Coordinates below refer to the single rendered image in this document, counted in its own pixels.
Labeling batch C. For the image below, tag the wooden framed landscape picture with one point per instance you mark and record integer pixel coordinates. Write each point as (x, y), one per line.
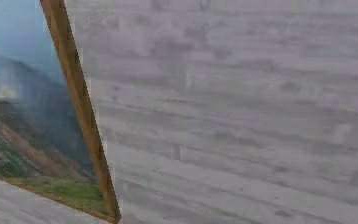
(37, 116)

